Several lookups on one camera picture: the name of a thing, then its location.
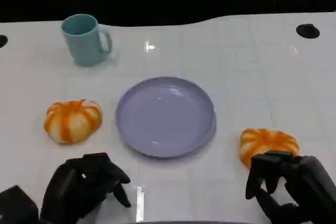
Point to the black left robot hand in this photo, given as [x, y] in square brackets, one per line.
[76, 184]

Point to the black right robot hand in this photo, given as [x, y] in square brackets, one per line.
[307, 179]

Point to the orange and white bread roll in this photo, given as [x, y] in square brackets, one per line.
[72, 121]
[267, 141]

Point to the lilac plate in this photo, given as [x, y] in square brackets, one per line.
[166, 117]

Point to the pale green mug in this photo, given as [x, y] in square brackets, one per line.
[84, 41]

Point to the black round table grommet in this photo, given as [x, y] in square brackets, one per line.
[2, 41]
[307, 30]

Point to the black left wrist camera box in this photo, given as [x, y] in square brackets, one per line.
[17, 205]

